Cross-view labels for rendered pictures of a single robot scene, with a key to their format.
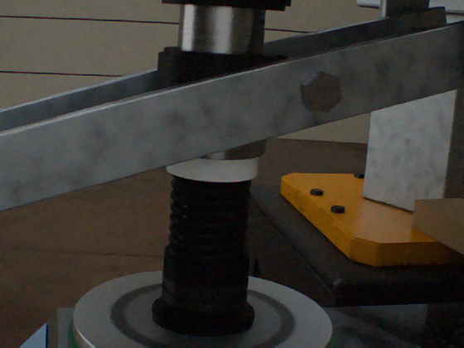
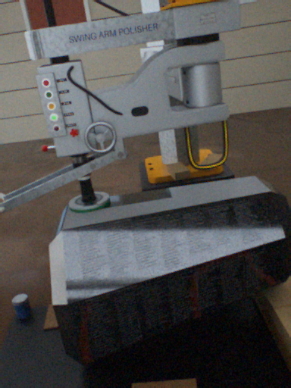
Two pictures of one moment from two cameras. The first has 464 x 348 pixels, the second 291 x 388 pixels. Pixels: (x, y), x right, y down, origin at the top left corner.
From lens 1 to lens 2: 1.62 m
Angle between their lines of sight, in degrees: 15
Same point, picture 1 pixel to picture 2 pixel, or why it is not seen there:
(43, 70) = not seen: hidden behind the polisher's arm
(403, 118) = (165, 141)
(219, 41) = (78, 161)
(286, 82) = (87, 166)
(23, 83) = not seen: hidden behind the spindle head
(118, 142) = (67, 178)
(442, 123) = (173, 142)
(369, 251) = (152, 179)
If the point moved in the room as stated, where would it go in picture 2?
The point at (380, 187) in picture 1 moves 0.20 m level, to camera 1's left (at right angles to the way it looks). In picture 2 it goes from (165, 160) to (137, 163)
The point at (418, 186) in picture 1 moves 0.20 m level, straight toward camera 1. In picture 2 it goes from (172, 159) to (161, 169)
